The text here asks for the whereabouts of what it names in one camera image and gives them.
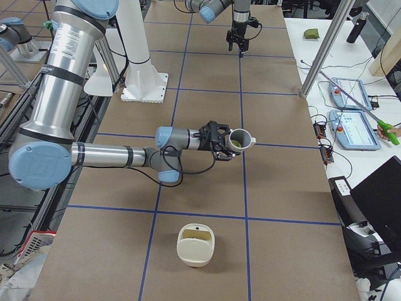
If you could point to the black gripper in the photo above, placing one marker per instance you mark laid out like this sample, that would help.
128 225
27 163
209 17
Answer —
206 144
239 27

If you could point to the green lemon slice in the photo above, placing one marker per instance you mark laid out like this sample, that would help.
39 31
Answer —
236 143

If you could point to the white plastic mug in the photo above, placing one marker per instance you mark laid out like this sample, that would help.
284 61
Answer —
243 137

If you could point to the person hand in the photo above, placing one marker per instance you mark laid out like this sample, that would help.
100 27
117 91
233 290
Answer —
381 132

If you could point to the green cloth pad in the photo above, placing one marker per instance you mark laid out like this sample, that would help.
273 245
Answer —
311 34

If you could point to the upper orange connector block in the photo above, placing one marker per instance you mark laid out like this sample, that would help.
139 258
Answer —
320 130

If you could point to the orange connector block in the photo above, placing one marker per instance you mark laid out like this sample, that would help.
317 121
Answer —
326 152
320 130

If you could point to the lower orange connector block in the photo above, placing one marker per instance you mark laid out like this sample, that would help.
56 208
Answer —
326 152

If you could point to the cream plastic basket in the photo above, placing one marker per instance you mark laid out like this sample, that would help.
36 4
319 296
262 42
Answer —
195 244

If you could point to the black water bottle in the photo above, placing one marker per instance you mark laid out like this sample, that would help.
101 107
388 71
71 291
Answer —
357 28

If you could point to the upper teach pendant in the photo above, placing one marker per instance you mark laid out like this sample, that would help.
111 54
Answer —
355 88

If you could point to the teach pendant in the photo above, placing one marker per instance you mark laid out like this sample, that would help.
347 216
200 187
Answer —
352 130
355 88

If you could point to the lower teach pendant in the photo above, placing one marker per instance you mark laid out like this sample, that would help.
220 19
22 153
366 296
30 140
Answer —
352 130

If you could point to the black laptop monitor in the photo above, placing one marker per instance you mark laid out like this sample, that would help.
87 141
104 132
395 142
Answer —
378 198

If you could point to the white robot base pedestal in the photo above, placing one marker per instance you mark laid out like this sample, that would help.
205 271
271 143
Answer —
123 60

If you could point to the aluminium frame post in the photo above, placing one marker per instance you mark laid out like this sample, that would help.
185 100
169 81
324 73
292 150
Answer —
328 41

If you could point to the green handled reacher stick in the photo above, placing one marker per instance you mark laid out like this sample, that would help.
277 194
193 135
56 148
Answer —
384 126

